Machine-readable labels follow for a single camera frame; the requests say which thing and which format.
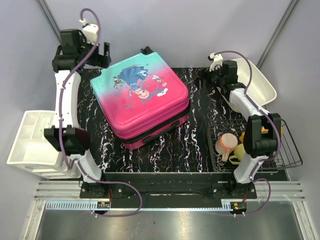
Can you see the pink and teal kids suitcase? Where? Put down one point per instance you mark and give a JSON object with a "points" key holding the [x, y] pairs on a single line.
{"points": [[142, 98]]}

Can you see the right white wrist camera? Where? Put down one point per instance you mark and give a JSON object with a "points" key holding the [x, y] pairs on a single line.
{"points": [[216, 60]]}

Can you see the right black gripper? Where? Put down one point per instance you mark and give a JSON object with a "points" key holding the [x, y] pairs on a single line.
{"points": [[204, 74]]}

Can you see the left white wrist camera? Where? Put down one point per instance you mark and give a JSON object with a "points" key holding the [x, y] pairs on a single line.
{"points": [[90, 31]]}

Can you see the white drawer organizer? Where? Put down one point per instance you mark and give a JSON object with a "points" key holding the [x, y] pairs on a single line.
{"points": [[32, 152]]}

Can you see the orange-yellow plate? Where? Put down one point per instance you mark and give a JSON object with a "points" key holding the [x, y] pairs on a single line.
{"points": [[242, 137]]}

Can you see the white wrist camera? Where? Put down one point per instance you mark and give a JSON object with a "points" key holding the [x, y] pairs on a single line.
{"points": [[216, 60], [90, 31]]}

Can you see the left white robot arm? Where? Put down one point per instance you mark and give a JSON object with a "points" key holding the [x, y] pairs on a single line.
{"points": [[79, 47]]}

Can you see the aluminium rail frame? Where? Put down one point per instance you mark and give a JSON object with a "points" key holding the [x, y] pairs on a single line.
{"points": [[68, 195]]}

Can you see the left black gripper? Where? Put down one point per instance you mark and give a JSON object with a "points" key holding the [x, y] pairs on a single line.
{"points": [[100, 60]]}

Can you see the white plastic tray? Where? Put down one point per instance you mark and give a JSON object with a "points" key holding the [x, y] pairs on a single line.
{"points": [[260, 89]]}

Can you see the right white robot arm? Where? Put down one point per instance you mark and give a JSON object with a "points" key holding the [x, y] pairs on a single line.
{"points": [[262, 137]]}

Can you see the black marble pattern mat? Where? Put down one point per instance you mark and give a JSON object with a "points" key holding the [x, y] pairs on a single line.
{"points": [[188, 148]]}

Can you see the pink cup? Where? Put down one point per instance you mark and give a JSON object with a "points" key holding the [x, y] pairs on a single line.
{"points": [[226, 143]]}

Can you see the yellow-green mug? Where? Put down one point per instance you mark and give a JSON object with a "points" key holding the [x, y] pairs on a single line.
{"points": [[238, 155]]}

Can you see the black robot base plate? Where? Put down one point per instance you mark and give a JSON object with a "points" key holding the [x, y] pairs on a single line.
{"points": [[205, 184]]}

